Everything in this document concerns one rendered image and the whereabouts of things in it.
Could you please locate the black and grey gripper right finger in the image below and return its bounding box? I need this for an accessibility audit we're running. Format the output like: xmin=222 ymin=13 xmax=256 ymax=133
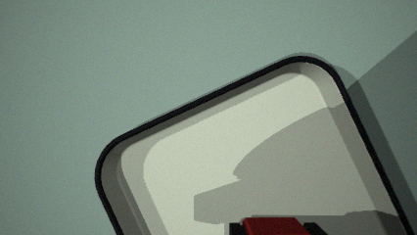
xmin=303 ymin=222 xmax=328 ymax=235

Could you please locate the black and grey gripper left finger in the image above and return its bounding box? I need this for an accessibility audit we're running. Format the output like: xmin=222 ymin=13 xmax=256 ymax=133
xmin=229 ymin=222 xmax=247 ymax=235

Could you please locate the red block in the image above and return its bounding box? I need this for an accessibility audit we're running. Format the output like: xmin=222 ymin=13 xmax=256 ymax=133
xmin=242 ymin=217 xmax=310 ymax=235

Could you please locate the white tray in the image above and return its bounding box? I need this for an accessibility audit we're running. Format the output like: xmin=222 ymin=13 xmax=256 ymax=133
xmin=94 ymin=56 xmax=415 ymax=235

